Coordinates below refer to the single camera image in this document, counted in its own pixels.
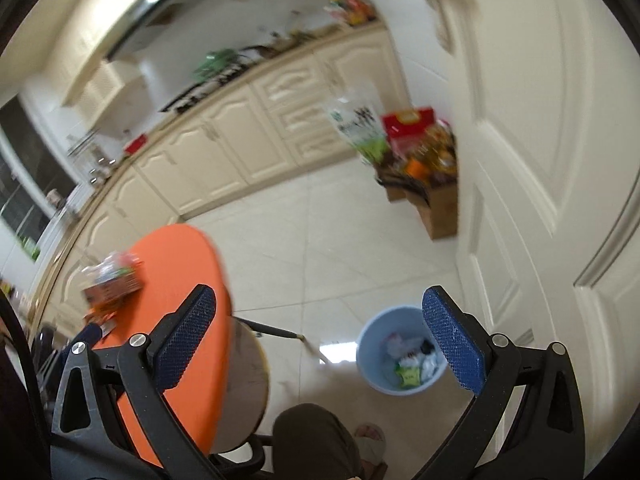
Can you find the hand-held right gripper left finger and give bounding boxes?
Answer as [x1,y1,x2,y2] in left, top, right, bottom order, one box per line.
[50,284,218,480]

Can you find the black chair base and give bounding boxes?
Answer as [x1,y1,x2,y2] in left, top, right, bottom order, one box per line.
[210,432,275,476]

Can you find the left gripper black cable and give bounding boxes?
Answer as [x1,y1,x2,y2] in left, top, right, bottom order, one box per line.
[0,300,48,411]

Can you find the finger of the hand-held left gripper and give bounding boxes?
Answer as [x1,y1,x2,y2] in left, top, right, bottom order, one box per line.
[65,321,110,356]

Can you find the dark thin pole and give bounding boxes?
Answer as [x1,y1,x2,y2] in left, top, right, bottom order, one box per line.
[235,316,331,366]

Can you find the cream lower cabinets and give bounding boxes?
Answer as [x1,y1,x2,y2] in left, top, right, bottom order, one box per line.
[30,22,416,321]

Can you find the black range hood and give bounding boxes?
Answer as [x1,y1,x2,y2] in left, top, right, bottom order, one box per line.
[105,0,211,61]

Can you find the pink clear plastic bag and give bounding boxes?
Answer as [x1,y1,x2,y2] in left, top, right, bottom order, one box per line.
[82,251,143,281]

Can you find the orange oil bottles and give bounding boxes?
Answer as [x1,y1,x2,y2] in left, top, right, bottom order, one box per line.
[405,125,457,177]

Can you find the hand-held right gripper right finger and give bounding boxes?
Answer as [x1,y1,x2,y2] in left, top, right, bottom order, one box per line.
[414,286,586,480]

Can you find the green electric pot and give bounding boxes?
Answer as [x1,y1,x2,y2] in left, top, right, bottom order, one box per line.
[192,49,241,83]

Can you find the green drink carton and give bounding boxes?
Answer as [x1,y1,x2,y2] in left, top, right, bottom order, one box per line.
[82,272,143,309]

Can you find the barred kitchen window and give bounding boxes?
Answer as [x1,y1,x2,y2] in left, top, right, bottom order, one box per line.
[0,95,76,251]

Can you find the cream cabinets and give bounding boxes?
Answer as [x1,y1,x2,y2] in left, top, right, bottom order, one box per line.
[25,0,211,106]
[30,22,416,321]

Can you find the red bag on floor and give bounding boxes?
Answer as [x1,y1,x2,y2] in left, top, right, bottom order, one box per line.
[382,106,436,153]

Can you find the cream upper cabinets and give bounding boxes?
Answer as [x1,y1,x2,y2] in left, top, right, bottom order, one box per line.
[25,0,211,106]

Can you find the red white snack wrapper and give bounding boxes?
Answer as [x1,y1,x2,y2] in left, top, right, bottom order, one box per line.
[86,309,118,333]

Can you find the brown cardboard box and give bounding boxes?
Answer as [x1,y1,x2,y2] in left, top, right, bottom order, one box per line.
[375,160,459,241]

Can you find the white panel door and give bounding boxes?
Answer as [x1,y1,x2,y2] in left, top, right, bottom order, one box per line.
[400,0,640,480]

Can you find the white plastic bag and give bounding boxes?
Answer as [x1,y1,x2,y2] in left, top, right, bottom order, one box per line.
[384,334,423,361]

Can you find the black gas stove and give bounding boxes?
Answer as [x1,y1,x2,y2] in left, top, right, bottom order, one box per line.
[160,67,251,113]

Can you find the clear rice bag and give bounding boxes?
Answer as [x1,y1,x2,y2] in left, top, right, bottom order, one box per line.
[327,92,391,166]

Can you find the person's leg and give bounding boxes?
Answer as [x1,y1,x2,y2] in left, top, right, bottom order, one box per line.
[272,404,366,480]

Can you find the person's slipper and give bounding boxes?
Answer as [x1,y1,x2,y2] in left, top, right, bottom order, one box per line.
[352,422,388,480]

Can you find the green snack wrapper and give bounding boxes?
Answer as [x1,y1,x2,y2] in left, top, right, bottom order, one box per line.
[395,365,423,388]

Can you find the light blue waste bin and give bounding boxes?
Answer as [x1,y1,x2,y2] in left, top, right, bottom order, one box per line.
[356,305,451,397]

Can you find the group of condiment bottles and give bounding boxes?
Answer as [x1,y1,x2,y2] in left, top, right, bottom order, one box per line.
[325,0,377,26]

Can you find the orange round table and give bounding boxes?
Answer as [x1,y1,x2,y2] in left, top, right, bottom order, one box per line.
[82,224,272,468]

